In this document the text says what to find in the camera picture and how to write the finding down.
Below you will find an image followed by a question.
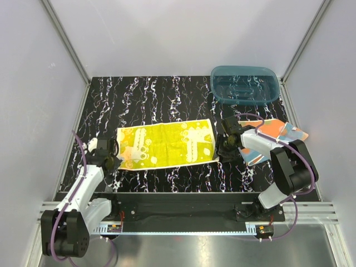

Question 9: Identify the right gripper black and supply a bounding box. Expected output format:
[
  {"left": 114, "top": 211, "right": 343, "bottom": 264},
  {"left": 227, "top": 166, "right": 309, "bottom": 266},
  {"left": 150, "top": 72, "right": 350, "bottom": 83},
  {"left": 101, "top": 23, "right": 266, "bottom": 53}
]
[{"left": 212, "top": 133, "right": 239, "bottom": 163}]

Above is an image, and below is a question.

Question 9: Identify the yellow crocodile towel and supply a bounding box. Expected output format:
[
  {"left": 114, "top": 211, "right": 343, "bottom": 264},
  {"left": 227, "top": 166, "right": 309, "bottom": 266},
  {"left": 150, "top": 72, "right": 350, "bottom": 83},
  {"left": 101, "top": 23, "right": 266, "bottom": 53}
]
[{"left": 117, "top": 119, "right": 219, "bottom": 171}]

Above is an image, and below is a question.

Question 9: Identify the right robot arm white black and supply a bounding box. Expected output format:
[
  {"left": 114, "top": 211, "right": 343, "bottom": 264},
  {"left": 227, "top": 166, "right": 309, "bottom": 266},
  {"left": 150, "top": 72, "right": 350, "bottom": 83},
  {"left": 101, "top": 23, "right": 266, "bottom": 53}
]
[{"left": 215, "top": 115, "right": 319, "bottom": 221}]

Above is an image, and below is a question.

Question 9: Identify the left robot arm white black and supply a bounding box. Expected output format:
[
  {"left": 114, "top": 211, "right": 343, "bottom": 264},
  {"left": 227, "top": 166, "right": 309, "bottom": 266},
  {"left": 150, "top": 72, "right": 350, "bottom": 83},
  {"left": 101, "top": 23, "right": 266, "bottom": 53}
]
[{"left": 40, "top": 138, "right": 121, "bottom": 261}]

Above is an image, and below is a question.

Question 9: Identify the orange blue dotted towel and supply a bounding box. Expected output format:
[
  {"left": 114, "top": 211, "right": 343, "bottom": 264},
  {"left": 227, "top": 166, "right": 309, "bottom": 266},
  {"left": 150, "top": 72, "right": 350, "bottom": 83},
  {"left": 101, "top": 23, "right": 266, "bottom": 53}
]
[{"left": 239, "top": 119, "right": 309, "bottom": 166}]

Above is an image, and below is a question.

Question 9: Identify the teal transparent plastic bin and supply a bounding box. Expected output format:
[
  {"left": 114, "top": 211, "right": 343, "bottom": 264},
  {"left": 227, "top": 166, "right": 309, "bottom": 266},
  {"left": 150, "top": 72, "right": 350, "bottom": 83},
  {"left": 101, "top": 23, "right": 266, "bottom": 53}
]
[{"left": 210, "top": 66, "right": 280, "bottom": 106}]

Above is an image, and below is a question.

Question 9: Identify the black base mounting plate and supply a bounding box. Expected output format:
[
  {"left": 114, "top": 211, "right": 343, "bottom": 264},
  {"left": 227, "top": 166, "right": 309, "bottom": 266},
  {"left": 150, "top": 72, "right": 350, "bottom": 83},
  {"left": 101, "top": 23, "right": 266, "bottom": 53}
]
[{"left": 88, "top": 191, "right": 286, "bottom": 223}]

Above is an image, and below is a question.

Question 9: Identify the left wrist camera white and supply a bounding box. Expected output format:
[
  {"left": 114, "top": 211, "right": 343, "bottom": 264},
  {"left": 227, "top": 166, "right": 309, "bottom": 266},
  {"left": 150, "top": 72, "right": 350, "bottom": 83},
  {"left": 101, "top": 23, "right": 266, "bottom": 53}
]
[{"left": 86, "top": 137, "right": 98, "bottom": 152}]

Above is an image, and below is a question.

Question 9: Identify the slotted cable duct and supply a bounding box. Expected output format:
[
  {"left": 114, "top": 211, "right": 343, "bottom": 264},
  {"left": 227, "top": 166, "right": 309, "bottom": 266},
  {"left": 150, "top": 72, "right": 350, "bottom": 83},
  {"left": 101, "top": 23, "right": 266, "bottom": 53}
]
[{"left": 92, "top": 222, "right": 256, "bottom": 236}]

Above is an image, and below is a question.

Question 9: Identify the aluminium front rail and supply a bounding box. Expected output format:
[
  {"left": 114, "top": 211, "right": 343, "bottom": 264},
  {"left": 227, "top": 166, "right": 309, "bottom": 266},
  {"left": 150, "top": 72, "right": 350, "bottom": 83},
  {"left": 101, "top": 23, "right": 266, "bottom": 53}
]
[{"left": 36, "top": 201, "right": 340, "bottom": 225}]

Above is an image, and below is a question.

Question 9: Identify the left aluminium frame post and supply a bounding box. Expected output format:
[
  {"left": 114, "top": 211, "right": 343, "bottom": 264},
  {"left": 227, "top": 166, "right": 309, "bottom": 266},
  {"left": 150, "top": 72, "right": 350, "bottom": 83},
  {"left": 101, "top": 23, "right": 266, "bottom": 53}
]
[{"left": 39, "top": 0, "right": 91, "bottom": 86}]

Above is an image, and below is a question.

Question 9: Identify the aluminium frame post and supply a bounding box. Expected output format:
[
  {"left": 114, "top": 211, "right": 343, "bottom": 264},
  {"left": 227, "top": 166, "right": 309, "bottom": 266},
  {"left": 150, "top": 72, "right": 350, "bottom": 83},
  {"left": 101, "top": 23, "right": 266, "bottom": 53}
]
[
  {"left": 280, "top": 0, "right": 333, "bottom": 84},
  {"left": 39, "top": 0, "right": 91, "bottom": 86}
]

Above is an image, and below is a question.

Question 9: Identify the right aluminium frame post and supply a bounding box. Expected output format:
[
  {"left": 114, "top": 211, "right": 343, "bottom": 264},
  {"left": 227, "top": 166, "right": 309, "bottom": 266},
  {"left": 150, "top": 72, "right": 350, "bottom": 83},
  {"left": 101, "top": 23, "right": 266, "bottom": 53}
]
[{"left": 280, "top": 0, "right": 333, "bottom": 84}]

